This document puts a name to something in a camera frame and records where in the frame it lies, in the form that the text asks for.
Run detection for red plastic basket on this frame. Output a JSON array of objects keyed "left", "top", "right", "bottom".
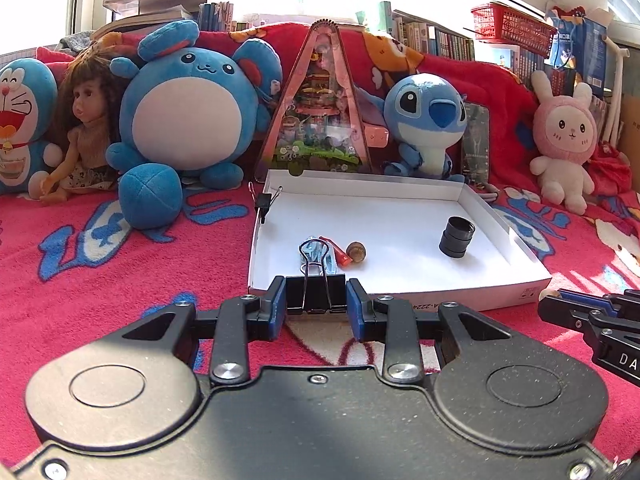
[{"left": 470, "top": 2, "right": 556, "bottom": 58}]

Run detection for red cloth bag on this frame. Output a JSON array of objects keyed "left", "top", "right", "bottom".
[{"left": 587, "top": 141, "right": 633, "bottom": 197}]

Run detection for blue alien plush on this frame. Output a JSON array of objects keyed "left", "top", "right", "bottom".
[{"left": 382, "top": 73, "right": 468, "bottom": 183}]

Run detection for white pole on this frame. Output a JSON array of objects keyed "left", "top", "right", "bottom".
[{"left": 602, "top": 32, "right": 632, "bottom": 143}]

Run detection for grey cloth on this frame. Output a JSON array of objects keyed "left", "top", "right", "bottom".
[{"left": 57, "top": 30, "right": 101, "bottom": 52}]

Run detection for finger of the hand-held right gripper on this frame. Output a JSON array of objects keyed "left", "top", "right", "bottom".
[
  {"left": 559, "top": 287, "right": 640, "bottom": 319},
  {"left": 537, "top": 294, "right": 619, "bottom": 334}
]

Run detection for stack of flat books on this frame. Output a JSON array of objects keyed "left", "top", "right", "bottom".
[{"left": 102, "top": 0, "right": 208, "bottom": 26}]

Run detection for brown haired doll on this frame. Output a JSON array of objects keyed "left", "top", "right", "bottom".
[{"left": 27, "top": 42, "right": 126, "bottom": 206}]

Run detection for blue robot cat plush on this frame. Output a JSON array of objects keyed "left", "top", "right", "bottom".
[{"left": 0, "top": 57, "right": 63, "bottom": 196}]

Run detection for round blue mouse plush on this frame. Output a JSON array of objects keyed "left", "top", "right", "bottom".
[{"left": 105, "top": 20, "right": 283, "bottom": 231}]

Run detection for black lens cylinder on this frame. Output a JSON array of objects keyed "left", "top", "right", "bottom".
[{"left": 438, "top": 216, "right": 476, "bottom": 260}]

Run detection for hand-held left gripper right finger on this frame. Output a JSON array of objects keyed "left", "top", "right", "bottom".
[{"left": 346, "top": 277, "right": 521, "bottom": 386}]

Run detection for pink bunny plush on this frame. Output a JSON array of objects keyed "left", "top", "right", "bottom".
[{"left": 529, "top": 70, "right": 598, "bottom": 216}]

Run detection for red cartoon printed blanket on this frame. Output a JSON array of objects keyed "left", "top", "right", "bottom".
[{"left": 0, "top": 180, "right": 640, "bottom": 461}]

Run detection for triangular miniature house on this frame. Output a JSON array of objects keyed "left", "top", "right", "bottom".
[{"left": 253, "top": 19, "right": 373, "bottom": 184}]

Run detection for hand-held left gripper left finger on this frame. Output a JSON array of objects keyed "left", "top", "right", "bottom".
[{"left": 120, "top": 276, "right": 287, "bottom": 386}]

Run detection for blue paper bag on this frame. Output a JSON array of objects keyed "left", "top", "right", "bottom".
[{"left": 544, "top": 5, "right": 610, "bottom": 92}]

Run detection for small pink box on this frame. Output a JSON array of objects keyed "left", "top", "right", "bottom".
[{"left": 360, "top": 125, "right": 390, "bottom": 148}]

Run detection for small black binder clip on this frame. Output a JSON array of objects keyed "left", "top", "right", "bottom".
[{"left": 248, "top": 185, "right": 283, "bottom": 225}]

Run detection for white cardboard box tray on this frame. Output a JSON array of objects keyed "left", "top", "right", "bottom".
[{"left": 247, "top": 169, "right": 553, "bottom": 312}]

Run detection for large black binder clip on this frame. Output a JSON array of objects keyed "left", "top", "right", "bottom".
[{"left": 285, "top": 237, "right": 348, "bottom": 315}]

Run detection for short row of blue books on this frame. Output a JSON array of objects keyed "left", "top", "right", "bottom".
[{"left": 197, "top": 1, "right": 261, "bottom": 32}]

